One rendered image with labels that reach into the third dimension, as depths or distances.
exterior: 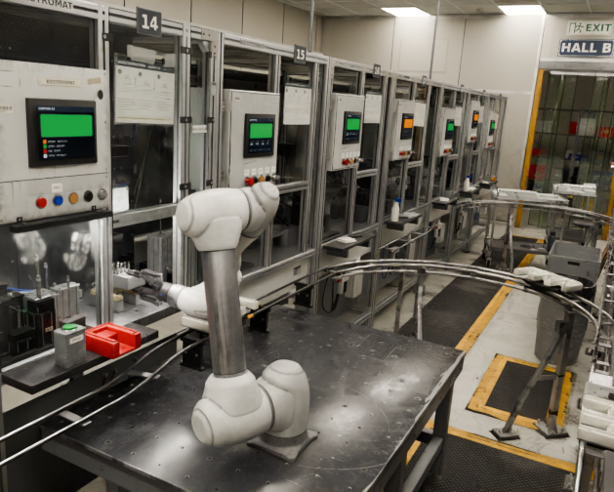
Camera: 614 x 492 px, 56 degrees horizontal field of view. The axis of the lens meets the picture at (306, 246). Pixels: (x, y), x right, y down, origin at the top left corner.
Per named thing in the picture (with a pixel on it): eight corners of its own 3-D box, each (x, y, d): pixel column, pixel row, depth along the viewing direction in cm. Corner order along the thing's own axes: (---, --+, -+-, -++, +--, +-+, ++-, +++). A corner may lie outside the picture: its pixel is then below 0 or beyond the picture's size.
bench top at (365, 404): (323, 565, 146) (324, 553, 145) (39, 434, 194) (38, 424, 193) (465, 358, 276) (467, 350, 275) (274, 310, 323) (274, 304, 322)
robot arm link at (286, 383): (317, 428, 190) (322, 366, 185) (273, 446, 179) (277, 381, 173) (287, 407, 202) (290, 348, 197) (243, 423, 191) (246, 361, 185)
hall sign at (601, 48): (612, 57, 845) (615, 39, 839) (556, 56, 879) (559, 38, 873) (612, 57, 848) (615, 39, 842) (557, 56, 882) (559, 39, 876)
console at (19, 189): (3, 226, 166) (-8, 58, 155) (-57, 213, 179) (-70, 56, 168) (115, 208, 202) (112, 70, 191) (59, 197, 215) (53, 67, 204)
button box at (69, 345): (66, 369, 182) (65, 333, 179) (50, 362, 186) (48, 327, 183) (87, 360, 189) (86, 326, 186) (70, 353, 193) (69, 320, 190)
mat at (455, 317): (435, 397, 370) (435, 395, 370) (350, 373, 397) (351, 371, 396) (546, 239, 874) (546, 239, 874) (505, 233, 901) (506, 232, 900)
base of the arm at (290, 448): (324, 430, 200) (325, 416, 198) (293, 463, 181) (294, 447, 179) (279, 415, 208) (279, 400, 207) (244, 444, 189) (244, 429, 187)
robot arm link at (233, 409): (277, 438, 177) (215, 464, 163) (247, 426, 189) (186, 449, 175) (254, 184, 171) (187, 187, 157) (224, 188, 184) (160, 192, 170)
